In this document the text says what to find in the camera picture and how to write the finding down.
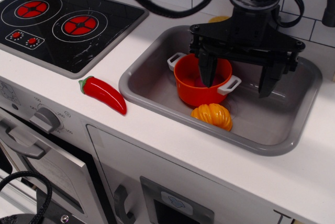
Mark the black braided cable lower left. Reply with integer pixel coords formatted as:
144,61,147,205
0,171,53,224

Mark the grey oven door handle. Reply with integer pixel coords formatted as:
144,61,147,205
1,119,47,160

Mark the white cabinet door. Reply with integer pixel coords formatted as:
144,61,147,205
86,125,294,223

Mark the red toy chili pepper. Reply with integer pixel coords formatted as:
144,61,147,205
79,76,127,115

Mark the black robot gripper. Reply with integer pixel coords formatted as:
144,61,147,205
189,11,306,98

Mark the grey cabinet door handle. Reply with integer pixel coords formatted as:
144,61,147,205
114,185,136,224

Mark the grey oven knob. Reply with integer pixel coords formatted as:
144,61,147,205
29,107,61,133

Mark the orange toy pumpkin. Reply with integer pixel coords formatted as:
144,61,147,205
191,103,233,131

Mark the grey sink basin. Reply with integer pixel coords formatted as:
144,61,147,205
119,26,322,156

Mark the black toy stove top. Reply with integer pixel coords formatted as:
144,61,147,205
1,0,149,79

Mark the white oven door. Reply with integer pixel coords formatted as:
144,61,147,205
1,110,115,223

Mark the orange toy pot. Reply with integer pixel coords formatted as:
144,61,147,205
167,52,241,107

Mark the yellow round sponge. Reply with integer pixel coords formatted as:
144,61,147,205
208,16,230,23

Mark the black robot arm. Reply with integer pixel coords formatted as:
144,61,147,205
190,0,305,98

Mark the purple toy beet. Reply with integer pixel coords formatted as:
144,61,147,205
195,74,225,87

